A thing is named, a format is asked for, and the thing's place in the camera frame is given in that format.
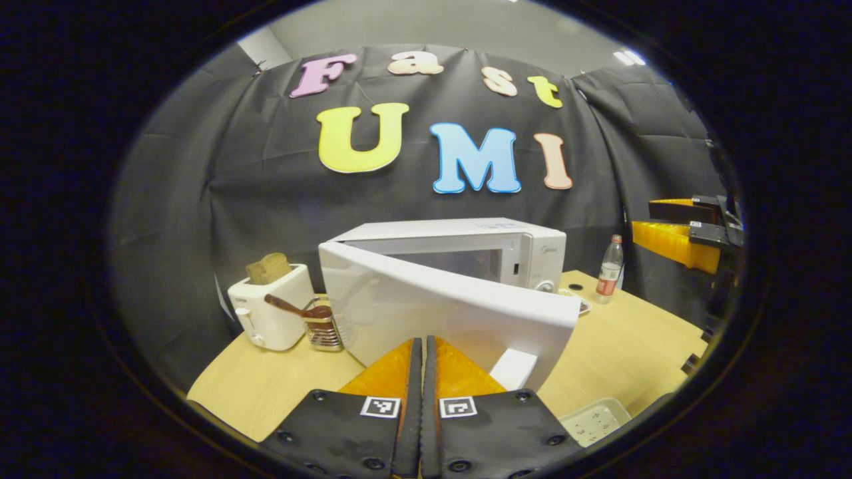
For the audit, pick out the clear bottle with red label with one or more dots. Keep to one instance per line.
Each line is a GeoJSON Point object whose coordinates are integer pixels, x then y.
{"type": "Point", "coordinates": [608, 273]}

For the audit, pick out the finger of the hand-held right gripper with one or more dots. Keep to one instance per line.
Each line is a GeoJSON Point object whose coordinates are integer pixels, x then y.
{"type": "Point", "coordinates": [672, 211]}
{"type": "Point", "coordinates": [665, 239]}

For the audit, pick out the white microwave oven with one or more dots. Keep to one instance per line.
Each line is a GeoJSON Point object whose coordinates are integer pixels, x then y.
{"type": "Point", "coordinates": [432, 313]}

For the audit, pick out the white divided dish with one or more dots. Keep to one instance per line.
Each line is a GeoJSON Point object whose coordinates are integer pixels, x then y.
{"type": "Point", "coordinates": [585, 306]}

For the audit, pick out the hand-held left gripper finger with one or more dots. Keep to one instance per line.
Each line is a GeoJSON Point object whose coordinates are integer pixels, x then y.
{"type": "Point", "coordinates": [429, 412]}
{"type": "Point", "coordinates": [413, 412]}

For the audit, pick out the brown bread slice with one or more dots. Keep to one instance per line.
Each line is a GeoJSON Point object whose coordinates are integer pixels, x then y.
{"type": "Point", "coordinates": [268, 268]}

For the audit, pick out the white toaster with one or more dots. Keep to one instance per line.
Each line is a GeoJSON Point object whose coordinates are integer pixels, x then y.
{"type": "Point", "coordinates": [273, 319]}

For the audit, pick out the black backdrop cloth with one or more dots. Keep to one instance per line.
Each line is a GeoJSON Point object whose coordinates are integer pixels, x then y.
{"type": "Point", "coordinates": [266, 199]}

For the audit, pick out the white rectangular tray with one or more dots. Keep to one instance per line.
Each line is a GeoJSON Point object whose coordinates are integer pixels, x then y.
{"type": "Point", "coordinates": [592, 422]}

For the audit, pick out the ceiling light panel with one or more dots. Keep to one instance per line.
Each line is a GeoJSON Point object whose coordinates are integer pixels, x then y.
{"type": "Point", "coordinates": [630, 57]}

